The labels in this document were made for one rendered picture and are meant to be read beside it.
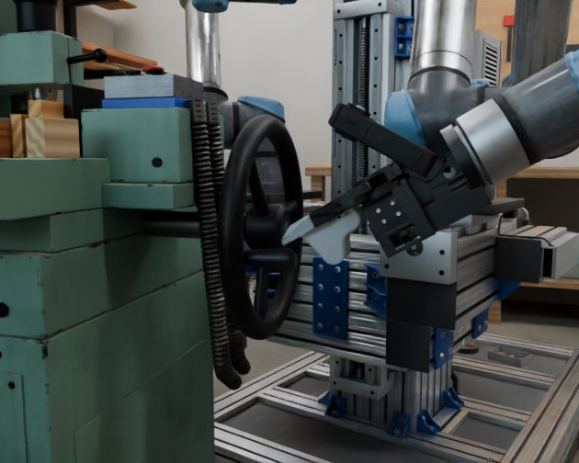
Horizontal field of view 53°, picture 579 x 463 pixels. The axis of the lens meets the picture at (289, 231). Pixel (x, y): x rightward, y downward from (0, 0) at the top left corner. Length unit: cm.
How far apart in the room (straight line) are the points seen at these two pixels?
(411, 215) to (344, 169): 82
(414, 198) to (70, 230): 37
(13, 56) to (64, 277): 35
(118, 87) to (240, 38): 366
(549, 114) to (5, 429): 64
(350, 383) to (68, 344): 90
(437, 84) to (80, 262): 45
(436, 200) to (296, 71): 364
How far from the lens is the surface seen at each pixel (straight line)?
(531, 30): 106
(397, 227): 58
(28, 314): 67
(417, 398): 152
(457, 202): 59
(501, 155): 57
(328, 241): 60
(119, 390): 81
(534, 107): 57
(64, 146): 70
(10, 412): 72
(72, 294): 70
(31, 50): 89
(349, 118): 59
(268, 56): 428
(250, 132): 68
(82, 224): 70
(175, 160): 71
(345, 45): 141
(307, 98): 414
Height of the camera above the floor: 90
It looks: 7 degrees down
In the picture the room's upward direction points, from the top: straight up
